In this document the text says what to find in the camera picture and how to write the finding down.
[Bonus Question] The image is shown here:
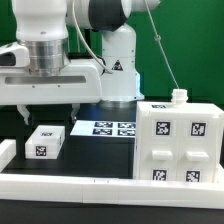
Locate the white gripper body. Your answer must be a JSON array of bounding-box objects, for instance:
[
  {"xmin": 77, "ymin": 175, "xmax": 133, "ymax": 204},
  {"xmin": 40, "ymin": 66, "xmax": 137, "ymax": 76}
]
[{"xmin": 0, "ymin": 61, "xmax": 103, "ymax": 105}]

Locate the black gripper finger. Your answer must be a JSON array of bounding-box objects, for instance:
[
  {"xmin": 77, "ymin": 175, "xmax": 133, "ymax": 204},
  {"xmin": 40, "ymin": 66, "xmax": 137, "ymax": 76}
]
[
  {"xmin": 70, "ymin": 103, "xmax": 80, "ymax": 124},
  {"xmin": 17, "ymin": 105, "xmax": 30, "ymax": 125}
]

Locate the white cabinet top block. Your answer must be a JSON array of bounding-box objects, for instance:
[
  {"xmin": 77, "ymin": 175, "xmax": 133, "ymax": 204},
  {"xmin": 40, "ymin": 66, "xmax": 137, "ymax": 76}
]
[{"xmin": 25, "ymin": 125, "xmax": 65, "ymax": 159}]

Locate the white cabinet body box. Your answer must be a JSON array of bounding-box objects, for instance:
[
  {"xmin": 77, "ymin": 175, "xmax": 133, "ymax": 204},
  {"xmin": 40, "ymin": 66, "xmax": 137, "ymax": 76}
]
[{"xmin": 133, "ymin": 88, "xmax": 224, "ymax": 184}]

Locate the white cabinet door panel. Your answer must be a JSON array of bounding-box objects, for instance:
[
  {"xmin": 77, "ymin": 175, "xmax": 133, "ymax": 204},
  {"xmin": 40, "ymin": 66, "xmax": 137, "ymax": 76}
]
[{"xmin": 177, "ymin": 115, "xmax": 222, "ymax": 183}]

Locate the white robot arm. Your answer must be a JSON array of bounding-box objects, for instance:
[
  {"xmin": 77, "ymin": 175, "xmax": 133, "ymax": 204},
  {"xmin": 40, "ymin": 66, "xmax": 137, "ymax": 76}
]
[{"xmin": 0, "ymin": 0, "xmax": 161, "ymax": 121}]

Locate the white U-shaped border fence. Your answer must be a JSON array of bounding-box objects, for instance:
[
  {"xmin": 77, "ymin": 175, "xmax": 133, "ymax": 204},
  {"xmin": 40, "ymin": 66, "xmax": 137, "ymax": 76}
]
[{"xmin": 0, "ymin": 139, "xmax": 224, "ymax": 209}]

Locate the white marker base plate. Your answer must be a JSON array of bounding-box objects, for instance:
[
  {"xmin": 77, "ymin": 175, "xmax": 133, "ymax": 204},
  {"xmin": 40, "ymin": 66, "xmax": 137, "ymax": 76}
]
[{"xmin": 71, "ymin": 120, "xmax": 136, "ymax": 138}]

